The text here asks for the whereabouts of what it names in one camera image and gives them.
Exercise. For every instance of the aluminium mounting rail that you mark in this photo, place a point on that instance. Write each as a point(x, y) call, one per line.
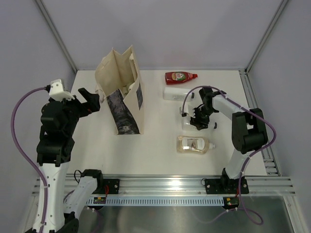
point(193, 185)

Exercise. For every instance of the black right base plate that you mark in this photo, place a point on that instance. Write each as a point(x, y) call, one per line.
point(217, 186)

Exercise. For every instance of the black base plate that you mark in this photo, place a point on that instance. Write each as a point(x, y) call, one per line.
point(107, 186)
point(217, 186)

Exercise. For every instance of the right side aluminium rail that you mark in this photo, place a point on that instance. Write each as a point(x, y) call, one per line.
point(271, 165)

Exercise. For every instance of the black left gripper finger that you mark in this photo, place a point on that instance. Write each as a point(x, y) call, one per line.
point(92, 103)
point(85, 94)

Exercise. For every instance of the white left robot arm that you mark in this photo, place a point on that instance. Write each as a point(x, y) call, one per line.
point(59, 120)

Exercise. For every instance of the small white bottle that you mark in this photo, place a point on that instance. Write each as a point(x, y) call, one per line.
point(212, 125)

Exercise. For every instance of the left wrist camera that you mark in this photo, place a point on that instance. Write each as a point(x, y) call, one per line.
point(58, 92)

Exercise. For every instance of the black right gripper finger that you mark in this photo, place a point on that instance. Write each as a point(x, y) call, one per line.
point(201, 126)
point(193, 121)

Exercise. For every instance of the right aluminium frame post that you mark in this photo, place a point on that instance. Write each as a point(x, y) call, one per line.
point(276, 17)

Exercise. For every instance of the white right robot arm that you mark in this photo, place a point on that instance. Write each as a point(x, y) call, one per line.
point(248, 135)

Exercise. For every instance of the white slotted cable duct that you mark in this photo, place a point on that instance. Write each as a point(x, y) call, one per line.
point(155, 201)

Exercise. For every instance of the left aluminium frame post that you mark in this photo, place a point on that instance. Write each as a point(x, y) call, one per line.
point(50, 23)

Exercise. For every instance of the white bottle black cap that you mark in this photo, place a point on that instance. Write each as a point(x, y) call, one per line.
point(173, 93)

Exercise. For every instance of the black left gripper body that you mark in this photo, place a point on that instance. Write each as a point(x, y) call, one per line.
point(75, 108)

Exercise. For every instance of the beige canvas tote bag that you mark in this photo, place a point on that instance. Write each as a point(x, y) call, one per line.
point(119, 83)

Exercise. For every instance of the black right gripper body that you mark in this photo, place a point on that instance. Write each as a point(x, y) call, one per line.
point(202, 114)

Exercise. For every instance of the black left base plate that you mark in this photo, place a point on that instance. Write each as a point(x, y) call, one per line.
point(107, 186)

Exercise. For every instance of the aluminium frame post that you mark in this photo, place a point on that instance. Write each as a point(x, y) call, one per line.
point(276, 17)
point(50, 23)

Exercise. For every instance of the red dish soap bottle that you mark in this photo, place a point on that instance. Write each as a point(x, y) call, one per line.
point(179, 77)

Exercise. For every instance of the clear amber soap bottle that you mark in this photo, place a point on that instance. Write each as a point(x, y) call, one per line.
point(192, 144)

